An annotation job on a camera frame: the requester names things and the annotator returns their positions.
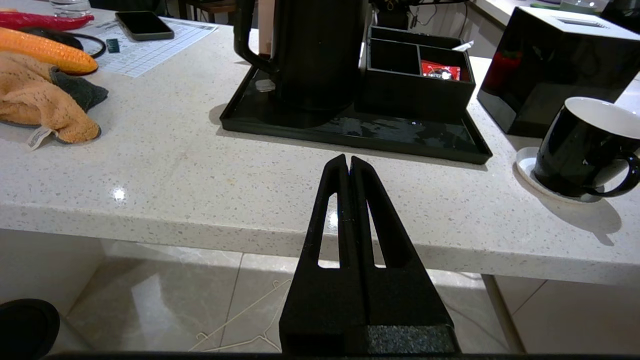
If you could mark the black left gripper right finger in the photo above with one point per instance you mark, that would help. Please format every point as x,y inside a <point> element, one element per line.
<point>400,300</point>

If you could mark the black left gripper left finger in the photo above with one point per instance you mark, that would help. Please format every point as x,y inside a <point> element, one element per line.
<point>320,310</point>

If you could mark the black electric kettle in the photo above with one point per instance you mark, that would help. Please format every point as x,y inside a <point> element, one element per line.
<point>320,55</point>

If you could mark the red tea packet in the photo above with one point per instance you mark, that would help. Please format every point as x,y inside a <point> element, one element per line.
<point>440,70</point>

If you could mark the black serving tray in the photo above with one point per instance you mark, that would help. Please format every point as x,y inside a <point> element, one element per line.
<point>350,130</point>

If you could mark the white round saucer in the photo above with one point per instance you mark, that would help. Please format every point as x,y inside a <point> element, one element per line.
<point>525,165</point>

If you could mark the black compartment organizer box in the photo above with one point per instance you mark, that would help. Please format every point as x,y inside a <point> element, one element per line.
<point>415,95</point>

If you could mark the black mug white inside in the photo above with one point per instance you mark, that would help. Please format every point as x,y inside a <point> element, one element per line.
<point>570,155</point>

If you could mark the white stick packet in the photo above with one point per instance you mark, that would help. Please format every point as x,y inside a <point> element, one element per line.
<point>462,46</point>

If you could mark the black tissue box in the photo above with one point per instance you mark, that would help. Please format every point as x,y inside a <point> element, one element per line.
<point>550,70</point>

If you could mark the printed white paper sheet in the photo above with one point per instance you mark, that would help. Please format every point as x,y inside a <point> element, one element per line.
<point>150,50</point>

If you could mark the dark grey cloth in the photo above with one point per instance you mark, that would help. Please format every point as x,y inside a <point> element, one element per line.
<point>85,92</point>

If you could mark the green tray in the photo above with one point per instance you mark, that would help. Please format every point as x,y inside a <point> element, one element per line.
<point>545,5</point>

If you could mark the smartphone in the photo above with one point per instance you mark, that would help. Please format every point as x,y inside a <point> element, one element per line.
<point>145,25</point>

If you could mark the tan cloth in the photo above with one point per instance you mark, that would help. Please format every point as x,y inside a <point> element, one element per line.
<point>30,100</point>

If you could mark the plastic water bottle red cap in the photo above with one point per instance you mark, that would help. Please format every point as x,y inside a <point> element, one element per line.
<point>70,7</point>

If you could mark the red elongated object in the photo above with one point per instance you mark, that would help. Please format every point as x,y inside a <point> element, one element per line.
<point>40,21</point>

